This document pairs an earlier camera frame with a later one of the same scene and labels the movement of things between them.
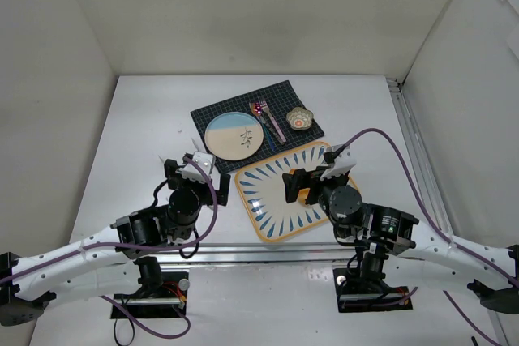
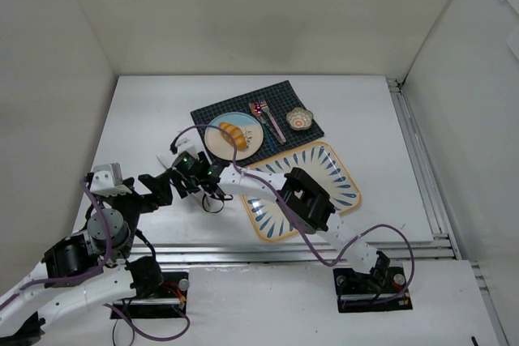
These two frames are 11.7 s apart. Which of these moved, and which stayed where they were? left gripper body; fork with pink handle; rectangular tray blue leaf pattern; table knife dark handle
Moved: left gripper body
Stayed: rectangular tray blue leaf pattern; table knife dark handle; fork with pink handle
